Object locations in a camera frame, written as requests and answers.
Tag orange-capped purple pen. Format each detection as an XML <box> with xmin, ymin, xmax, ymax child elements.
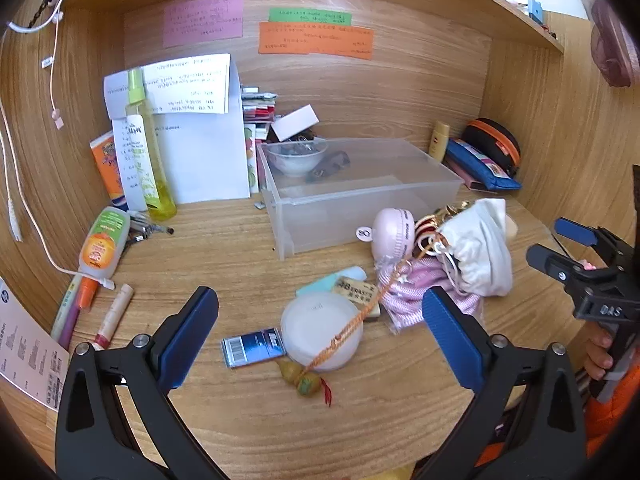
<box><xmin>60</xmin><ymin>277</ymin><xmax>99</xmax><ymax>348</ymax></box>

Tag white ceramic bowl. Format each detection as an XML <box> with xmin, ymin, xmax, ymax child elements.
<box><xmin>265</xmin><ymin>140</ymin><xmax>329</xmax><ymax>178</ymax></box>

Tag wooden desktop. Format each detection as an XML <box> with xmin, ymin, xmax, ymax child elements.
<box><xmin>30</xmin><ymin>187</ymin><xmax>601</xmax><ymax>480</ymax></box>

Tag orange paper note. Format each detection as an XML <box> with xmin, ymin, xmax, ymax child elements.
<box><xmin>258</xmin><ymin>21</ymin><xmax>375</xmax><ymax>60</ymax></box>

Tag green paper note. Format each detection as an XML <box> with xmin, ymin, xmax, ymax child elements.
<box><xmin>268</xmin><ymin>7</ymin><xmax>353</xmax><ymax>26</ymax></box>

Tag white cardboard box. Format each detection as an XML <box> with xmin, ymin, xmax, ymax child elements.
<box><xmin>270</xmin><ymin>104</ymin><xmax>320</xmax><ymax>142</ymax></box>

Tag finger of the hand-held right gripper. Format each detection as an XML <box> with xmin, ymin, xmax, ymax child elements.
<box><xmin>526</xmin><ymin>243</ymin><xmax>601</xmax><ymax>286</ymax></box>
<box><xmin>555</xmin><ymin>217</ymin><xmax>634</xmax><ymax>266</ymax></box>

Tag person's right forearm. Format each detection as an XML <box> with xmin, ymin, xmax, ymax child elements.
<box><xmin>582</xmin><ymin>360</ymin><xmax>640</xmax><ymax>458</ymax></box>

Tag pink paper note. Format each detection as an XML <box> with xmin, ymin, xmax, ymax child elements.
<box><xmin>164</xmin><ymin>0</ymin><xmax>245</xmax><ymax>48</ymax></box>

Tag gourd charm with orange cord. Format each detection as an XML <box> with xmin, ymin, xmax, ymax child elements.
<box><xmin>277</xmin><ymin>259</ymin><xmax>416</xmax><ymax>408</ymax></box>

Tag printed wooden block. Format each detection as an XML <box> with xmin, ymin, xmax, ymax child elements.
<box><xmin>334</xmin><ymin>276</ymin><xmax>382</xmax><ymax>320</ymax></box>

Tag white drawstring pouch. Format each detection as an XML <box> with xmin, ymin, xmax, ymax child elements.
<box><xmin>434</xmin><ymin>198</ymin><xmax>514</xmax><ymax>297</ymax></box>

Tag small yellow bottle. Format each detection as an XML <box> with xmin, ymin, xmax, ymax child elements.
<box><xmin>429</xmin><ymin>121</ymin><xmax>451</xmax><ymax>162</ymax></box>

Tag curled white printed paper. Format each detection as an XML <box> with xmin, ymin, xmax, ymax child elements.
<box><xmin>141</xmin><ymin>53</ymin><xmax>244</xmax><ymax>115</ymax></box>

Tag teal highlighter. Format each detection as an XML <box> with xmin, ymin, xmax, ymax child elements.
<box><xmin>296</xmin><ymin>265</ymin><xmax>367</xmax><ymax>297</ymax></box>

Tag person's right hand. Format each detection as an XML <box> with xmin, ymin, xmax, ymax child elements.
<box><xmin>584</xmin><ymin>332</ymin><xmax>615</xmax><ymax>381</ymax></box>

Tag pink rope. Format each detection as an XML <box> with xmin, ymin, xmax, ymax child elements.
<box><xmin>376</xmin><ymin>255</ymin><xmax>483</xmax><ymax>333</ymax></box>

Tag white printed receipt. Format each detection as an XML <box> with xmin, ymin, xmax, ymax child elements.
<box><xmin>0</xmin><ymin>276</ymin><xmax>71</xmax><ymax>413</ymax></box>

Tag blue pencil case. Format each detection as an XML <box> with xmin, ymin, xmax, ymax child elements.
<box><xmin>445</xmin><ymin>138</ymin><xmax>522</xmax><ymax>192</ymax></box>

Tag white charging cable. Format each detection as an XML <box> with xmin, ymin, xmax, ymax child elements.
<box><xmin>0</xmin><ymin>125</ymin><xmax>117</xmax><ymax>291</ymax></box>
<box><xmin>0</xmin><ymin>105</ymin><xmax>24</xmax><ymax>244</ymax></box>

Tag long white printed paper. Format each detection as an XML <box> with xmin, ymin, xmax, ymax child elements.
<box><xmin>103</xmin><ymin>71</ymin><xmax>151</xmax><ymax>212</ymax></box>

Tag fruit printed sheet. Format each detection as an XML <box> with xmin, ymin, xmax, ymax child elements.
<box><xmin>244</xmin><ymin>125</ymin><xmax>261</xmax><ymax>193</ymax></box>

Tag stack of colourful packets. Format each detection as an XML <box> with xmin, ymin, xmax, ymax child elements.
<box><xmin>241</xmin><ymin>87</ymin><xmax>278</xmax><ymax>136</ymax></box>

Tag clear plastic storage bin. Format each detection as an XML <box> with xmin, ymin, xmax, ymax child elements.
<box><xmin>256</xmin><ymin>137</ymin><xmax>466</xmax><ymax>262</ymax></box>

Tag plain white paper sheet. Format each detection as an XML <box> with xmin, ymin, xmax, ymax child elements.
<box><xmin>150</xmin><ymin>109</ymin><xmax>252</xmax><ymax>204</ymax></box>

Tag pink round portable fan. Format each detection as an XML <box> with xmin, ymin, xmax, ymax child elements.
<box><xmin>356</xmin><ymin>207</ymin><xmax>415</xmax><ymax>266</ymax></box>

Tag orange sunscreen tube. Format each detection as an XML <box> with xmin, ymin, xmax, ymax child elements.
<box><xmin>90</xmin><ymin>130</ymin><xmax>128</xmax><ymax>209</ymax></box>

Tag pink wallet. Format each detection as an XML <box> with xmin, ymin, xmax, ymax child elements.
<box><xmin>445</xmin><ymin>157</ymin><xmax>498</xmax><ymax>195</ymax></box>

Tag blue card box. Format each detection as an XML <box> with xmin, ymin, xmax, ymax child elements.
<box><xmin>221</xmin><ymin>327</ymin><xmax>287</xmax><ymax>370</ymax></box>

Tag dark sunglasses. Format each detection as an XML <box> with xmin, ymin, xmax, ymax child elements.
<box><xmin>307</xmin><ymin>151</ymin><xmax>351</xmax><ymax>181</ymax></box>

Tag yellow-green pen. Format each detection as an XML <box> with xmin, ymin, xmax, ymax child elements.
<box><xmin>50</xmin><ymin>280</ymin><xmax>83</xmax><ymax>338</ymax></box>

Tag pink lip balm tube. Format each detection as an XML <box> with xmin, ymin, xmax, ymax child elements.
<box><xmin>93</xmin><ymin>283</ymin><xmax>135</xmax><ymax>351</ymax></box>

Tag yellow-green spray bottle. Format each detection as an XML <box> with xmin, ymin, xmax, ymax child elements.
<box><xmin>125</xmin><ymin>68</ymin><xmax>178</xmax><ymax>222</ymax></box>

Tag white round jar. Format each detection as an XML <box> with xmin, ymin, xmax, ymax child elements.
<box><xmin>280</xmin><ymin>292</ymin><xmax>365</xmax><ymax>372</ymax></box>

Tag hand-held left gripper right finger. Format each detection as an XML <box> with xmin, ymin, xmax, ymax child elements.
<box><xmin>421</xmin><ymin>286</ymin><xmax>588</xmax><ymax>480</ymax></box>

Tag bunch of keys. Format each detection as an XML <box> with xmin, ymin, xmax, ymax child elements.
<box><xmin>122</xmin><ymin>210</ymin><xmax>175</xmax><ymax>248</ymax></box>

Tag sanitizer bottle with orange label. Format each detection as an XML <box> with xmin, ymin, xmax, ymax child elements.
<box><xmin>78</xmin><ymin>206</ymin><xmax>132</xmax><ymax>281</ymax></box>

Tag black case with orange zip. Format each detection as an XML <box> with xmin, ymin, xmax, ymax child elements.
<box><xmin>461</xmin><ymin>118</ymin><xmax>522</xmax><ymax>177</ymax></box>

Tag pile of metal clips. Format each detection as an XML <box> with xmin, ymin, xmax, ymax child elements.
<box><xmin>280</xmin><ymin>141</ymin><xmax>321</xmax><ymax>157</ymax></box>

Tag thin white cable pink tag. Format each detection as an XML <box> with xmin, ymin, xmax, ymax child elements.
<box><xmin>40</xmin><ymin>10</ymin><xmax>66</xmax><ymax>131</ymax></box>

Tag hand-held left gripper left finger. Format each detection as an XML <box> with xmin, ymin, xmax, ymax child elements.
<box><xmin>54</xmin><ymin>286</ymin><xmax>226</xmax><ymax>480</ymax></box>

